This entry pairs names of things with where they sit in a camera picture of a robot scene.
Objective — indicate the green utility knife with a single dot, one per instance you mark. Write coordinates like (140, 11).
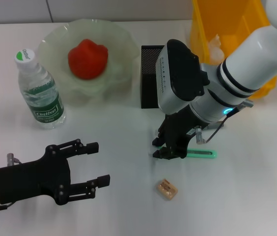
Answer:
(202, 154)

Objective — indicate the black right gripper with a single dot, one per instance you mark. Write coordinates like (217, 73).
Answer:
(177, 130)

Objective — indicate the green glass fruit plate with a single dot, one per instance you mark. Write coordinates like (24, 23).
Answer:
(52, 49)

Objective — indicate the red pepper toy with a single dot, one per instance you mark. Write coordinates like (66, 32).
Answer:
(87, 60)

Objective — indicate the beige eraser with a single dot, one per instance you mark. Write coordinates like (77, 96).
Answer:
(168, 189)

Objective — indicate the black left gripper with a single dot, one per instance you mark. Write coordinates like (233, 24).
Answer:
(30, 179)

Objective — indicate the clear water bottle green label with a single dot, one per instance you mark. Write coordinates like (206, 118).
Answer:
(42, 98)

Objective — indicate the yellow plastic bin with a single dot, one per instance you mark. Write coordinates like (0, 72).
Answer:
(202, 19)

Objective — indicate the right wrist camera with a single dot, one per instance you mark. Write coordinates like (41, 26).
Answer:
(177, 73)

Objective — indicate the black mesh pen holder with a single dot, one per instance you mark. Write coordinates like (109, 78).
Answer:
(148, 86)

